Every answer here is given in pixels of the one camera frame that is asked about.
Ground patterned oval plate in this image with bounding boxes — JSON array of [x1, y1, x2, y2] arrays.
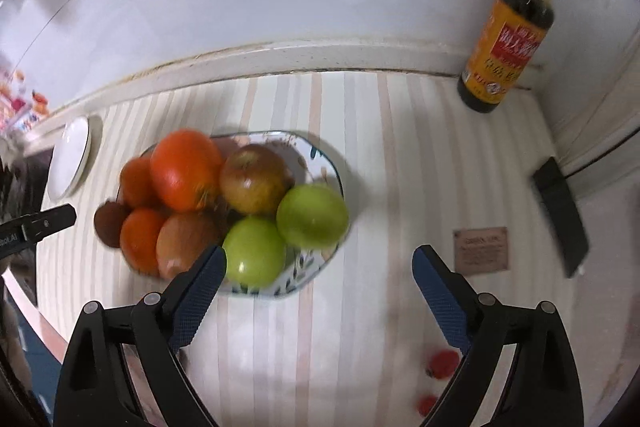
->
[[117, 129, 346, 300]]

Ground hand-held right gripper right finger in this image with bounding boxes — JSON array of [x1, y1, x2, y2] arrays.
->
[[412, 244, 585, 427]]

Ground large orange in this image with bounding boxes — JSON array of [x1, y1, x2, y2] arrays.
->
[[149, 128, 224, 214]]

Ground colourful wall stickers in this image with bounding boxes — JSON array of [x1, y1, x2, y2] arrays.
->
[[0, 67, 51, 132]]

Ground green apple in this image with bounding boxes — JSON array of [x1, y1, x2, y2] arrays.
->
[[276, 184, 349, 249], [221, 216, 288, 285]]

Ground white round plate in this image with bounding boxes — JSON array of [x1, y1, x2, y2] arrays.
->
[[46, 116, 104, 202]]

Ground black smartphone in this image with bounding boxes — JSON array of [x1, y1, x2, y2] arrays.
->
[[531, 156, 591, 279]]

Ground brown card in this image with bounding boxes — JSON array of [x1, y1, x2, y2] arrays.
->
[[453, 227, 510, 273]]

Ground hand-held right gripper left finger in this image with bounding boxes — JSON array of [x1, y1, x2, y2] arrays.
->
[[52, 244, 227, 427]]

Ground striped cat print tablecloth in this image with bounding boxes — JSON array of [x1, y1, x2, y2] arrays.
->
[[30, 69, 596, 427]]

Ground soy sauce bottle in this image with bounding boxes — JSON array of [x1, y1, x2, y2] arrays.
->
[[457, 0, 567, 114]]

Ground gas stove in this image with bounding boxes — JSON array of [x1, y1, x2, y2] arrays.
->
[[0, 147, 56, 220]]

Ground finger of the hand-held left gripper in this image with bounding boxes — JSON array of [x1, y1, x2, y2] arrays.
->
[[22, 203, 77, 244]]

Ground small orange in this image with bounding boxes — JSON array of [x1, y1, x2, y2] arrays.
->
[[119, 207, 168, 273], [119, 156, 161, 209]]

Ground dark brown round fruit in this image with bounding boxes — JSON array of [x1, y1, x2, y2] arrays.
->
[[93, 202, 132, 249]]

